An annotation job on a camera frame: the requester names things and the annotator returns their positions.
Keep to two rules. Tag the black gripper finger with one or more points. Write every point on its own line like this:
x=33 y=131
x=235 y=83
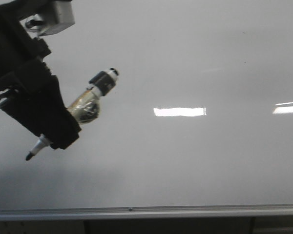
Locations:
x=60 y=139

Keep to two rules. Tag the black and white whiteboard marker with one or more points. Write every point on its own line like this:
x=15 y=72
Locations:
x=86 y=107

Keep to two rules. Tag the white whiteboard with aluminium frame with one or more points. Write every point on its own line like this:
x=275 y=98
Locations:
x=200 y=122

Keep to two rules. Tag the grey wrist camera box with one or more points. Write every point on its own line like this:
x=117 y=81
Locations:
x=52 y=18

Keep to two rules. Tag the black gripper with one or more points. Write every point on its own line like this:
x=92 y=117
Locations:
x=32 y=93

